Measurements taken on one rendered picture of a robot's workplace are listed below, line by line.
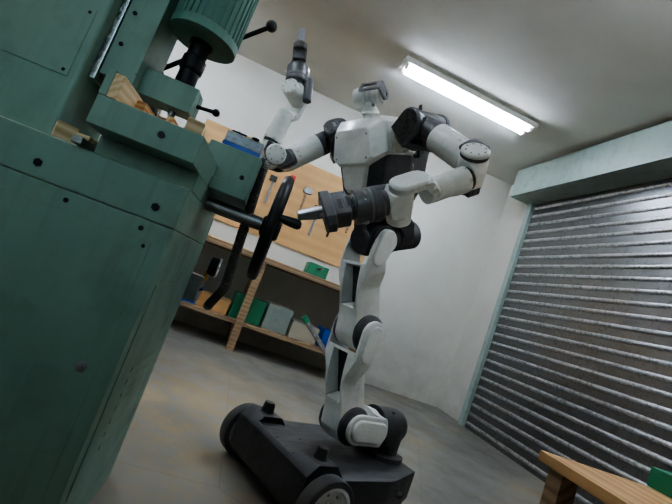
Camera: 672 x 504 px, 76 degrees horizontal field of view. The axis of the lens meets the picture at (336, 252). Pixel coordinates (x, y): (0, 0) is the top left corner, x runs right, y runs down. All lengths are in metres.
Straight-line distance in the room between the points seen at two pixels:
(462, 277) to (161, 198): 4.41
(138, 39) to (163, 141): 0.39
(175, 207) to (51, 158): 0.25
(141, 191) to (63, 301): 0.26
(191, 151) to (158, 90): 0.35
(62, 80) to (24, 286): 0.47
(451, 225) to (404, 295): 0.97
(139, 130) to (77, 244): 0.26
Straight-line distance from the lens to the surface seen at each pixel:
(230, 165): 1.12
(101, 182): 0.99
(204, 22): 1.23
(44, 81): 1.22
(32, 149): 1.05
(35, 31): 1.27
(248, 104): 4.71
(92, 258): 0.98
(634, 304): 3.62
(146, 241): 0.95
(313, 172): 4.58
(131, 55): 1.23
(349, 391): 1.65
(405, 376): 4.94
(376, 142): 1.47
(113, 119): 0.95
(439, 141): 1.34
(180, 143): 0.91
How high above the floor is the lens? 0.68
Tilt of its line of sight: 6 degrees up
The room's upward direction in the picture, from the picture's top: 20 degrees clockwise
